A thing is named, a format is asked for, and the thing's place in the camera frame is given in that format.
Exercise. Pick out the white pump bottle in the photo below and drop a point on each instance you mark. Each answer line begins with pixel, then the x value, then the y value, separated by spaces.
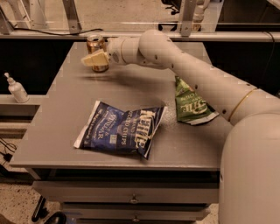
pixel 17 90

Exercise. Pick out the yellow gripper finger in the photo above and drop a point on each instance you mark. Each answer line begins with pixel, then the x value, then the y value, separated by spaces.
pixel 97 58

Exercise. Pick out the metal drawer knob upper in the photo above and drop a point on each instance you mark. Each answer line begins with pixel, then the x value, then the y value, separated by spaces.
pixel 134 199

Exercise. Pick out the orange soda can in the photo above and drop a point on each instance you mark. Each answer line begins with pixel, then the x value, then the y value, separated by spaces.
pixel 94 43

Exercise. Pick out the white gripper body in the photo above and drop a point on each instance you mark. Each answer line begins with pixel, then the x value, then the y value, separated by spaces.
pixel 115 50

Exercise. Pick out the black caster wheel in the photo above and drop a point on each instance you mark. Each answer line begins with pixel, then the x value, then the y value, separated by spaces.
pixel 40 212

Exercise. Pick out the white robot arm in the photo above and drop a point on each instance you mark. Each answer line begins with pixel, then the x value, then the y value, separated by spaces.
pixel 250 160

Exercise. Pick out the green Kettle chips bag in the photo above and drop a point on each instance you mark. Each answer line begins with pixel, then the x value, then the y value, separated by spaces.
pixel 191 108

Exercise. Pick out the grey drawer cabinet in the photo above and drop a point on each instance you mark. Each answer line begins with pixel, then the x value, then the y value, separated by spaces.
pixel 176 183

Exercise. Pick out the blue Kettle chips bag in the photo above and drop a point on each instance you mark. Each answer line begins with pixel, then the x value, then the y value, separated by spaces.
pixel 111 130

